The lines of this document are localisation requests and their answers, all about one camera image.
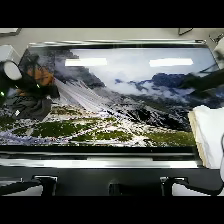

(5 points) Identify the dark grey garment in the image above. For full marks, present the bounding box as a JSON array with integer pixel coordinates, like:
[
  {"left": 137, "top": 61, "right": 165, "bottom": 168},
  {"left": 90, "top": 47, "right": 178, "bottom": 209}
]
[{"left": 4, "top": 93, "right": 54, "bottom": 122}]

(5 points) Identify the white garment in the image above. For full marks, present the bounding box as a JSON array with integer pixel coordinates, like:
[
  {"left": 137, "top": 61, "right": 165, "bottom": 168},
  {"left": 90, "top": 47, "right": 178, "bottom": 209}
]
[{"left": 192, "top": 104, "right": 224, "bottom": 170}]

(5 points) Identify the beige garment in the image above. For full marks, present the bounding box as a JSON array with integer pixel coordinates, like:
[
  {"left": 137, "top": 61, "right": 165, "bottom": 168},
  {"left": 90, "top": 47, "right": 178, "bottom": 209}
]
[{"left": 187, "top": 110, "right": 210, "bottom": 168}]

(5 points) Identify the silver frame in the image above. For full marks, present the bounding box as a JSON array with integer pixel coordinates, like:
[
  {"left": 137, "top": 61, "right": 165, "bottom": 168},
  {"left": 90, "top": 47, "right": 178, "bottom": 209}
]
[{"left": 0, "top": 150, "right": 224, "bottom": 197}]

